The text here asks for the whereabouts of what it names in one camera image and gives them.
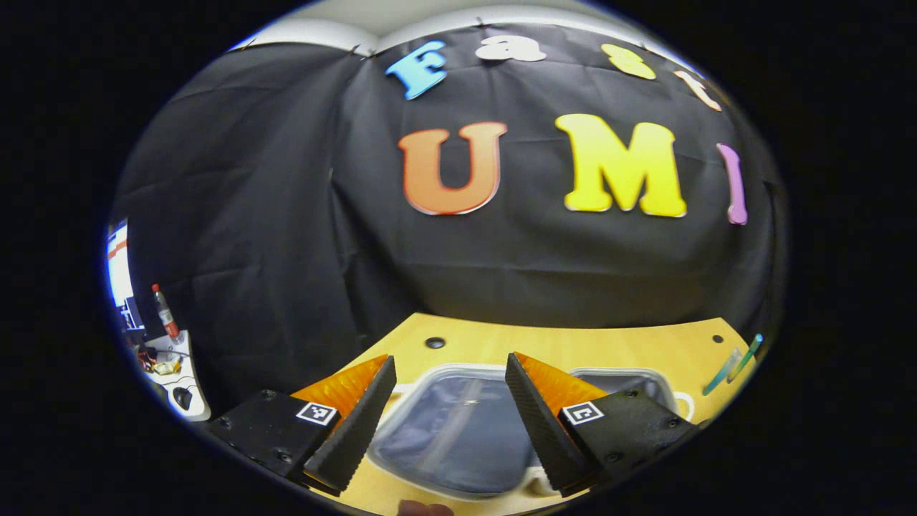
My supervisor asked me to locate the black backdrop cloth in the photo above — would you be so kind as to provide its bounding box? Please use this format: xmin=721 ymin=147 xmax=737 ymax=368
xmin=111 ymin=21 xmax=785 ymax=416

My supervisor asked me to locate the white side desk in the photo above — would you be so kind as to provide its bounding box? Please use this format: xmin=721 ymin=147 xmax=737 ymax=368
xmin=135 ymin=330 xmax=213 ymax=422

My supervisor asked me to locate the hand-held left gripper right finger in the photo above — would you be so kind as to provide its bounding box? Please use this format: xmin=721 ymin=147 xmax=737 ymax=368
xmin=505 ymin=351 xmax=699 ymax=499

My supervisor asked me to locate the computer monitor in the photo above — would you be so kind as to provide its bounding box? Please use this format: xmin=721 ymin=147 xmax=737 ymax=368
xmin=106 ymin=221 xmax=146 ymax=332

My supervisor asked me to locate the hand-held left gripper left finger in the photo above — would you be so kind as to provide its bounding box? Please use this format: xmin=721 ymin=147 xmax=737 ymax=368
xmin=208 ymin=355 xmax=397 ymax=495

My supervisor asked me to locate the red-capped bottle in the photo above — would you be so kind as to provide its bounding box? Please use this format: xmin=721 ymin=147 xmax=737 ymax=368
xmin=150 ymin=284 xmax=181 ymax=342

